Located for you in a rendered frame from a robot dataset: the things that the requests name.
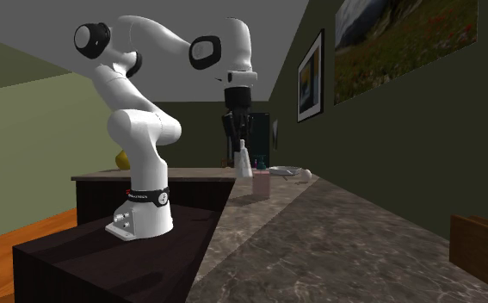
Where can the white bottle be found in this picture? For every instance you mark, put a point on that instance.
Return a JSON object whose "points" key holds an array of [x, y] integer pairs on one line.
{"points": [[242, 165]]}

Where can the brown wooden box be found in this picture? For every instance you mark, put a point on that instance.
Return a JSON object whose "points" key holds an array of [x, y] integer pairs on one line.
{"points": [[480, 251]]}

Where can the large landscape wall picture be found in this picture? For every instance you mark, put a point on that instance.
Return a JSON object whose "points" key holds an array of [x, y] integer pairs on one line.
{"points": [[403, 46]]}

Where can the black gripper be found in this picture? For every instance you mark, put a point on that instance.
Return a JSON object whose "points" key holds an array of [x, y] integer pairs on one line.
{"points": [[237, 98]]}

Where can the dark robot stand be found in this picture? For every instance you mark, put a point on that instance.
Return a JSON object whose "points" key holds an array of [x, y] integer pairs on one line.
{"points": [[113, 268]]}

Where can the yellow round fruit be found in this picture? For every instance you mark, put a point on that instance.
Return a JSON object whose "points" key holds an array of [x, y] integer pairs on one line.
{"points": [[122, 161]]}

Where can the white egg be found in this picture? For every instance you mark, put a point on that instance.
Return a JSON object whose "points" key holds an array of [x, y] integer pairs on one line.
{"points": [[306, 175]]}

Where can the small wall picture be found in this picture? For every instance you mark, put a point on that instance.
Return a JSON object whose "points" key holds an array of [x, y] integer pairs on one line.
{"points": [[275, 134]]}

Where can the grey plate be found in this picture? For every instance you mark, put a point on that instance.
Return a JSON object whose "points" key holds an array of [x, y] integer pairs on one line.
{"points": [[284, 170]]}

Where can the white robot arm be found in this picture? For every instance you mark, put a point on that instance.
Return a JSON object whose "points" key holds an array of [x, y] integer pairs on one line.
{"points": [[140, 138]]}

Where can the black refrigerator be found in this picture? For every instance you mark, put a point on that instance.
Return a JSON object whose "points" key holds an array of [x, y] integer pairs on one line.
{"points": [[261, 138]]}

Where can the pink soap dispenser teal pump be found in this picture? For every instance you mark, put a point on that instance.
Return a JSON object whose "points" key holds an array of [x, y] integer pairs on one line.
{"points": [[262, 184]]}

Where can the black framed wall picture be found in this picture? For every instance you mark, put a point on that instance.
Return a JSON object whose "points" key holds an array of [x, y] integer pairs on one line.
{"points": [[310, 77]]}

